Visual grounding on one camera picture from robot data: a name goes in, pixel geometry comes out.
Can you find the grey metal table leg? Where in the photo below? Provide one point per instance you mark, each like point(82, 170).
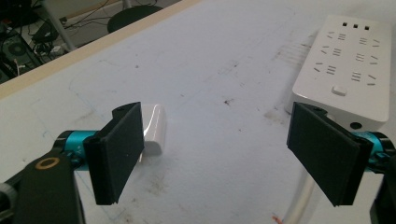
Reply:
point(59, 26)

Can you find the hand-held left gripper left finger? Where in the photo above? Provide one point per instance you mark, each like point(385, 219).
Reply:
point(113, 155)

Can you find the black round stool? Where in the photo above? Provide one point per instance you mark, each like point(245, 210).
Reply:
point(130, 15)

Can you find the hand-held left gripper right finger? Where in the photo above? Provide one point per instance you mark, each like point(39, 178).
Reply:
point(327, 155)

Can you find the white power strip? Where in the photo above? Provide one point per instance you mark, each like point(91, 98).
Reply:
point(348, 65)

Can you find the white charger plug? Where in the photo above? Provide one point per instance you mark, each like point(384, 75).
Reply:
point(154, 130)

